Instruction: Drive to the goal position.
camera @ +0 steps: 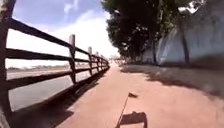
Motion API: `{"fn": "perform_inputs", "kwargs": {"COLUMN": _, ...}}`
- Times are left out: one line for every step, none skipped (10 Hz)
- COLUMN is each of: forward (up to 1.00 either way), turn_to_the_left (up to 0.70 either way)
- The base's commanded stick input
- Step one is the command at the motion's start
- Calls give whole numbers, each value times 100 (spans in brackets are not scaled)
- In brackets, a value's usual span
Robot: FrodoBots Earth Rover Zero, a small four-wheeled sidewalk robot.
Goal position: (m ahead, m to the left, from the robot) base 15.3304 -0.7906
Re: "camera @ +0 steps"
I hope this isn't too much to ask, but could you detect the dark wooden rail fence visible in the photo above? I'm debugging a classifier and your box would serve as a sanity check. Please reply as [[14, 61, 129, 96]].
[[0, 0, 111, 128]]

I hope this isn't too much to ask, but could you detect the red paved path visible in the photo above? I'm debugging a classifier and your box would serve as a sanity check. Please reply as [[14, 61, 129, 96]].
[[55, 61, 224, 128]]

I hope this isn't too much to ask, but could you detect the distant shore with buildings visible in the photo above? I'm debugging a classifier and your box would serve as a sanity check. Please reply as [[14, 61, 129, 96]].
[[5, 63, 72, 73]]

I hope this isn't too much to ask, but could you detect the grey water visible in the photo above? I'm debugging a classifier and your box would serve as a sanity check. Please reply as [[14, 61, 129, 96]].
[[5, 67, 101, 113]]

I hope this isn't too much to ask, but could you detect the long grey concrete wall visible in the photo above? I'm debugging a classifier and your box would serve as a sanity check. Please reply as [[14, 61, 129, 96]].
[[139, 3, 224, 66]]

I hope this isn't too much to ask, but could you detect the grey pavement strip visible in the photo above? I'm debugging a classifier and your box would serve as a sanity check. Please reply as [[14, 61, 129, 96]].
[[120, 63, 224, 98]]

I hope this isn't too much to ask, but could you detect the row of trees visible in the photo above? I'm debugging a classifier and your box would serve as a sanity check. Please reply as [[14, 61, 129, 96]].
[[100, 0, 208, 63]]

